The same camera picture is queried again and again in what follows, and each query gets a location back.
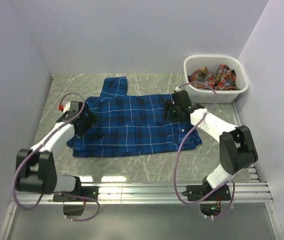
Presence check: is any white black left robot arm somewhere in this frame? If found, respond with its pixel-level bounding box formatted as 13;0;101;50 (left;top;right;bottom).
13;101;98;201

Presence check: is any aluminium mounting rail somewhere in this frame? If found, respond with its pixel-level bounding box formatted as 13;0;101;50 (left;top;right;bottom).
16;181;273;207

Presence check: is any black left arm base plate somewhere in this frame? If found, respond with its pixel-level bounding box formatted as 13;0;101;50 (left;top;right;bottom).
52;186;99;202

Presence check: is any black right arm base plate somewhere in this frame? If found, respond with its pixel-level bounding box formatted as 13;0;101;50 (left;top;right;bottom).
182;184;231;202

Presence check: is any white plastic laundry basket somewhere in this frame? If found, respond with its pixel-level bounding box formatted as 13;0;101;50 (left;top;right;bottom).
181;54;249;104

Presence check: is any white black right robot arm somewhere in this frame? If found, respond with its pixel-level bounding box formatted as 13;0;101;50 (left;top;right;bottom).
162;90;258;200

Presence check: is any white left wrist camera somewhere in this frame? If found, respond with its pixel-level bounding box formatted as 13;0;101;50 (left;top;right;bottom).
57;101;83;122

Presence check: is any red plaid shirt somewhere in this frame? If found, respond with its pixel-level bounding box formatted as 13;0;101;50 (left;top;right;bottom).
187;64;239;91

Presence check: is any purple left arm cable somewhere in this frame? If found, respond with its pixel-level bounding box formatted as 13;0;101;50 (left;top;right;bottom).
11;92;101;222

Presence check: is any blue plaid long sleeve shirt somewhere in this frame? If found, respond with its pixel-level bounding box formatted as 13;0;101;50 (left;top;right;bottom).
66;76;202;158

